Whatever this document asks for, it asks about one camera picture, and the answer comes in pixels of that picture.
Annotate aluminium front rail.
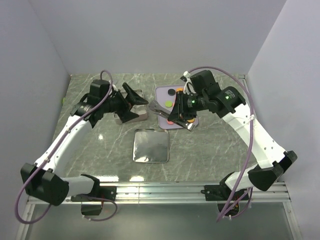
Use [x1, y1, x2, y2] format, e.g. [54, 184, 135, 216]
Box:
[26, 181, 292, 205]

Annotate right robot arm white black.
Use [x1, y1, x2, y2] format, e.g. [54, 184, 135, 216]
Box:
[168, 70, 298, 200]

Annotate lavender cookie tray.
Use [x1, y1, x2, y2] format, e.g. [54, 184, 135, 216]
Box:
[155, 84, 184, 130]

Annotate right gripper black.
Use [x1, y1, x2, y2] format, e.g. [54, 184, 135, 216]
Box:
[167, 90, 208, 122]

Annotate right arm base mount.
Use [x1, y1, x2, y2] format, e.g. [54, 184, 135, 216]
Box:
[200, 184, 250, 218]

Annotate square cookie tin with liners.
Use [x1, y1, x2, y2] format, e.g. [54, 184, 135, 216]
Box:
[113, 89, 148, 125]

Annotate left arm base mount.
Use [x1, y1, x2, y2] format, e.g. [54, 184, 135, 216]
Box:
[79, 186, 118, 222]

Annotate metal tongs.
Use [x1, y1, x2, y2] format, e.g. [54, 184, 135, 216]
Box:
[148, 100, 195, 132]

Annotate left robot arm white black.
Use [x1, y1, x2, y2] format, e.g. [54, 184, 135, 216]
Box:
[20, 79, 148, 206]

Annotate black round cookie top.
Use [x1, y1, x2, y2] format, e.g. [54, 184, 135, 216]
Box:
[167, 88, 176, 96]

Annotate silver tin lid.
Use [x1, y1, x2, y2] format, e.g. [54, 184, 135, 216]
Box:
[132, 128, 170, 164]

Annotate green round cookie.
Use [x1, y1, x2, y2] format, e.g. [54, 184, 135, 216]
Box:
[164, 100, 173, 108]

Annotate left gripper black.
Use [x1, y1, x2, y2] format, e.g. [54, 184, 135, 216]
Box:
[101, 83, 149, 123]

